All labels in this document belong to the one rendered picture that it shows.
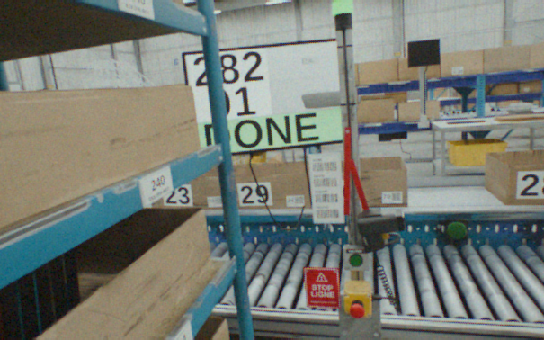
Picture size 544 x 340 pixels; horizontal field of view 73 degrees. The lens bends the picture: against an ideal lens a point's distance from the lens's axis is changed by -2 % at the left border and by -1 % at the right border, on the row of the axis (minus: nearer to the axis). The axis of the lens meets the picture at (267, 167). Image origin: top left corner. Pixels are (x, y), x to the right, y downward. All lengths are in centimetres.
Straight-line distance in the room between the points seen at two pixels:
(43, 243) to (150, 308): 22
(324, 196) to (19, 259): 83
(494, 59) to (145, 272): 610
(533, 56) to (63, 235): 640
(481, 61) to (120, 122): 604
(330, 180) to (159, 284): 62
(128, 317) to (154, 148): 20
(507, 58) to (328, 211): 554
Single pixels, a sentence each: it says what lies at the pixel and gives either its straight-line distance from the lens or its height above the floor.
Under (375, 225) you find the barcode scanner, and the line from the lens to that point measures 98.
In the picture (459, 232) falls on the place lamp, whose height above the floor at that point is 81.
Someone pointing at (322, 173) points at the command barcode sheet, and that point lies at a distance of 101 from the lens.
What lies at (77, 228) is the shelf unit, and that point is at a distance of 34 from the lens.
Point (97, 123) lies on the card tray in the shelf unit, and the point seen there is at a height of 140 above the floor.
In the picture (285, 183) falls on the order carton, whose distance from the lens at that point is 167.
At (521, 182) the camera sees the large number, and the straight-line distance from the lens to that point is 172.
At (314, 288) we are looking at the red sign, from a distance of 113.
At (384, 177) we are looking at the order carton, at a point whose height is 102.
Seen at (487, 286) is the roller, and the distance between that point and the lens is 141.
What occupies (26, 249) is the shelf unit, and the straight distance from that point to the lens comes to 31.
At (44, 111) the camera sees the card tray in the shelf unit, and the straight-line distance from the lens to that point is 37.
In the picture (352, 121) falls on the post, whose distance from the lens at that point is 98.
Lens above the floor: 142
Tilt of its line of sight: 11 degrees down
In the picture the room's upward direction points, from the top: 6 degrees counter-clockwise
